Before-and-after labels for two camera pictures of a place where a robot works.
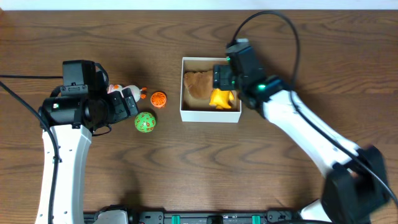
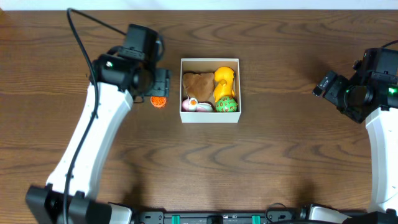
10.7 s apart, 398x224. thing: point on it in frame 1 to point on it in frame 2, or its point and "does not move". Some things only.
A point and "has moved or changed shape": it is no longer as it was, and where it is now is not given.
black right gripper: x=222 y=77 to x=333 y=93
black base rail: x=139 y=217 does not move
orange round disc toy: x=158 y=99 does not move
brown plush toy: x=199 y=84 does not move
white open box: x=193 y=109 does not move
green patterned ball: x=145 y=122 to x=226 y=104
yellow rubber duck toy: x=221 y=99 has moved or changed shape
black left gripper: x=123 y=104 to x=161 y=82
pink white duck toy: x=135 y=91 has moved or changed shape
